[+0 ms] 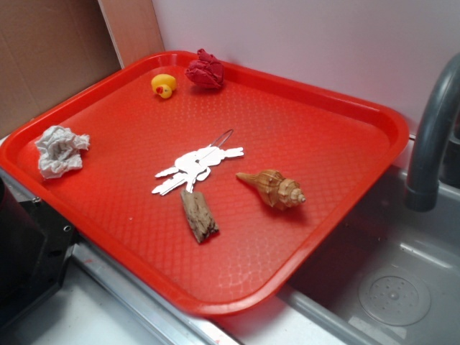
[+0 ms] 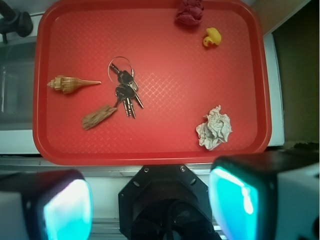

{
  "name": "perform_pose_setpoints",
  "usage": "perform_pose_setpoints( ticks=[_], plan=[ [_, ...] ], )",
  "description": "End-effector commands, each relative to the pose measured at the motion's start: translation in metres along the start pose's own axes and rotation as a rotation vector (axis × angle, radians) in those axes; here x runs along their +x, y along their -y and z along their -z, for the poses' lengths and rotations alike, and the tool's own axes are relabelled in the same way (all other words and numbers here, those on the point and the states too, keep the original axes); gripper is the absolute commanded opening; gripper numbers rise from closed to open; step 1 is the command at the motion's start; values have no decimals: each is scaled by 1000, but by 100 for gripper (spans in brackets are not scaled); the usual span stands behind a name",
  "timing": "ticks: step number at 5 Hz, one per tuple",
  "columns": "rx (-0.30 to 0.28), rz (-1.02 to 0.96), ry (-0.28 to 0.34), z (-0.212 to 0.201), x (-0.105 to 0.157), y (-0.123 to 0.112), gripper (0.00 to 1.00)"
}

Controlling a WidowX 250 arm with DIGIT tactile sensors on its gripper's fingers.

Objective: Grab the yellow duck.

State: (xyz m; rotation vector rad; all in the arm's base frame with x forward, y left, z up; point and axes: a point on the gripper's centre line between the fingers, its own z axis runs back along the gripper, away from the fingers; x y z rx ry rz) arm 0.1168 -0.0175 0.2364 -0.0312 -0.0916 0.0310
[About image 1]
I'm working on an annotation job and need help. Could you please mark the yellow rubber duck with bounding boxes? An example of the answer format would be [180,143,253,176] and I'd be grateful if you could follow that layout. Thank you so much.
[151,73,177,99]

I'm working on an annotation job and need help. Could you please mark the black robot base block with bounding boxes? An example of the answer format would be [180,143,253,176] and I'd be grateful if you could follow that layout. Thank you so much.
[1,182,78,329]

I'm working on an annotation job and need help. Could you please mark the red plastic tray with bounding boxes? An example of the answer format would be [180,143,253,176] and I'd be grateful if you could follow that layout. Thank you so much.
[1,52,409,316]

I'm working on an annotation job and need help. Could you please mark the silver key bunch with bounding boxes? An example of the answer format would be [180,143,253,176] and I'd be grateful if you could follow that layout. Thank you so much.
[152,129,244,196]

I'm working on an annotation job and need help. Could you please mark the brown driftwood piece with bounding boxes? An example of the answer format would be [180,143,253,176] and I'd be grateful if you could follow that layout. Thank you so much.
[180,189,220,244]

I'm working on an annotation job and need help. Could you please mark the tan conch seashell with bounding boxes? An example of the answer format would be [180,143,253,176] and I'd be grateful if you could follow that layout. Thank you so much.
[236,169,306,211]

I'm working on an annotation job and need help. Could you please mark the crumpled red cloth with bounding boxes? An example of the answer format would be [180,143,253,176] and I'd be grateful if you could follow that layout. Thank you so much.
[185,48,224,89]

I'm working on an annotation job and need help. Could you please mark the crumpled white paper towel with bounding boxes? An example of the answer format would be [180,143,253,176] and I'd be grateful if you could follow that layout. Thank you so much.
[35,126,91,179]

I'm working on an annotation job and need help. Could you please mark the grey toy sink basin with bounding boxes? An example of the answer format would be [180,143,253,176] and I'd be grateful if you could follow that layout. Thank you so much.
[215,165,460,345]

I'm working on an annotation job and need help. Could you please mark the grey faucet spout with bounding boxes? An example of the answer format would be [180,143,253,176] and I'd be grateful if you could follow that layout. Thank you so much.
[405,55,459,212]

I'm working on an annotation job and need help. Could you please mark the brown cardboard panel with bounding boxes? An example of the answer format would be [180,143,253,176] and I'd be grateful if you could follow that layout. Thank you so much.
[1,1,164,137]

